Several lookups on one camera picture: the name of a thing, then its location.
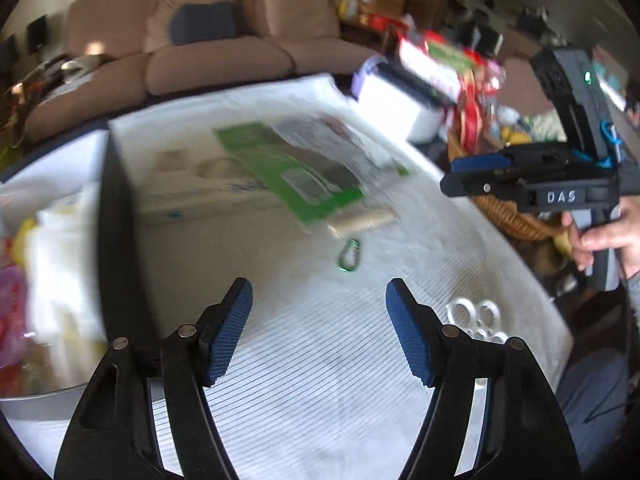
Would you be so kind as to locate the brown sofa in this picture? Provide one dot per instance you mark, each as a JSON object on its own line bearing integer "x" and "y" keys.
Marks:
{"x": 215, "y": 67}

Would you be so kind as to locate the green carabiner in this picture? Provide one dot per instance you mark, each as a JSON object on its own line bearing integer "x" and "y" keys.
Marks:
{"x": 348, "y": 256}

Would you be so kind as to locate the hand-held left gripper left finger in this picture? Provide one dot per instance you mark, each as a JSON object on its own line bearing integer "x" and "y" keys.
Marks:
{"x": 227, "y": 332}

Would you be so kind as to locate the black rimmed storage bin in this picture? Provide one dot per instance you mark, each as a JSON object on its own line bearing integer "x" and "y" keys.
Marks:
{"x": 120, "y": 240}

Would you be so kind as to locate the green window package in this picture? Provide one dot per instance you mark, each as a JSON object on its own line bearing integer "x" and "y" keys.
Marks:
{"x": 280, "y": 170}

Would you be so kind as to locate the clutter on sofa seat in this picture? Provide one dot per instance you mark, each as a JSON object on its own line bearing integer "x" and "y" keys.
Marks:
{"x": 60, "y": 72}

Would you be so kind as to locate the pile of colourful packets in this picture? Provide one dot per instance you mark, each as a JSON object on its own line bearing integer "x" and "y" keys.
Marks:
{"x": 445, "y": 67}

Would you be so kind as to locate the white box with purple lid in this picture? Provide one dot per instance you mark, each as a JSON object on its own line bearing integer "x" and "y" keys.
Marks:
{"x": 395, "y": 102}

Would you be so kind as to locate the stack of cardboard boxes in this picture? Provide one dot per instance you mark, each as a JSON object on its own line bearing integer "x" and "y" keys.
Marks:
{"x": 385, "y": 2}

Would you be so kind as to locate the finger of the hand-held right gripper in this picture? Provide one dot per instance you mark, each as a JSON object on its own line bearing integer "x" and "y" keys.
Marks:
{"x": 477, "y": 162}
{"x": 480, "y": 186}

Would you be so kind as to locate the beige roll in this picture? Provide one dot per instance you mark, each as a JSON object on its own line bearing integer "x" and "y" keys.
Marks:
{"x": 360, "y": 222}

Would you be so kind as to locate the pink packet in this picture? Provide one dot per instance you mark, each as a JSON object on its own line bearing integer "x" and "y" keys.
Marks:
{"x": 11, "y": 315}

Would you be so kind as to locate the person's leg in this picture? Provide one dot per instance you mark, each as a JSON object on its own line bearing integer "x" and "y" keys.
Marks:
{"x": 592, "y": 395}

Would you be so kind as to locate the wicker basket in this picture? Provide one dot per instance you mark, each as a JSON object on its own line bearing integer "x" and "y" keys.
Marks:
{"x": 505, "y": 215}

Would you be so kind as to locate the white box with blue print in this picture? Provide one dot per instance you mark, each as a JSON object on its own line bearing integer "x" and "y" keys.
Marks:
{"x": 215, "y": 195}

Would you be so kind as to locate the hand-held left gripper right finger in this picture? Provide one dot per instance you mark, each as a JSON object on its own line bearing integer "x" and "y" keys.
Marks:
{"x": 410, "y": 335}

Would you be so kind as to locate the white covered desktop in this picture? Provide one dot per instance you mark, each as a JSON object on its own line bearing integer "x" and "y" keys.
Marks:
{"x": 310, "y": 360}

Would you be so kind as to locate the white plastic bag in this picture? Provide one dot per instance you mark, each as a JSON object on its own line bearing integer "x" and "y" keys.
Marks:
{"x": 65, "y": 270}

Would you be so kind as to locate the person's right hand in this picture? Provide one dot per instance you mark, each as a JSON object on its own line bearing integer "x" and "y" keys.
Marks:
{"x": 600, "y": 240}

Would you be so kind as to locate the blue cushion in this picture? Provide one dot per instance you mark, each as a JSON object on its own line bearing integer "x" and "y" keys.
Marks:
{"x": 204, "y": 22}

